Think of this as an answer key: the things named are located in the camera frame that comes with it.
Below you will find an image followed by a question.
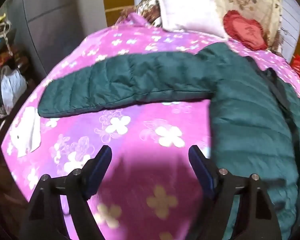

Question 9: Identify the dark green puffer jacket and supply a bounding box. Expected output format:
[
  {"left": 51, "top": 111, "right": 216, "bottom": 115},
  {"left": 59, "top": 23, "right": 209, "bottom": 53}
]
[{"left": 38, "top": 43, "right": 300, "bottom": 239}]

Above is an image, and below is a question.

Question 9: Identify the pink floral bed cover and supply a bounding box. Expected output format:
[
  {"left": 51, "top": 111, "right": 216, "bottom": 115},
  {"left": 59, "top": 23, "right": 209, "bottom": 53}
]
[{"left": 1, "top": 14, "right": 300, "bottom": 239}]

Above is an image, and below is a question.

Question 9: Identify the white plastic bag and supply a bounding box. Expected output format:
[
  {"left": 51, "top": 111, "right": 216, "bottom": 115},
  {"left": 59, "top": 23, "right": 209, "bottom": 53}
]
[{"left": 0, "top": 65, "right": 27, "bottom": 115}]

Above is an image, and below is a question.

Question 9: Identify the red heart-shaped cushion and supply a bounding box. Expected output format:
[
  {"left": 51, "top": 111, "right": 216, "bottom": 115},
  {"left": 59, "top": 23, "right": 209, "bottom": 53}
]
[{"left": 223, "top": 10, "right": 268, "bottom": 51}]

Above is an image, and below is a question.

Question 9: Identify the grey wardrobe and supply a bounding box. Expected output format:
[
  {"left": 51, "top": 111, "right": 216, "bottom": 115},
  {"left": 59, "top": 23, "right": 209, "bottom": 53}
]
[{"left": 5, "top": 0, "right": 107, "bottom": 81}]

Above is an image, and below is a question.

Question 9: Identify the white square pillow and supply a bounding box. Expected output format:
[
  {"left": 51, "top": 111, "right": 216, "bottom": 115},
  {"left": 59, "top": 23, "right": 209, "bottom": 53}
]
[{"left": 158, "top": 0, "right": 228, "bottom": 39}]

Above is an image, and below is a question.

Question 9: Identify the brown floral pillow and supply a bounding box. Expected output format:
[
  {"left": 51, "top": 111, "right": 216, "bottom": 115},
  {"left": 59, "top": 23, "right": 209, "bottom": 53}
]
[{"left": 135, "top": 0, "right": 162, "bottom": 27}]

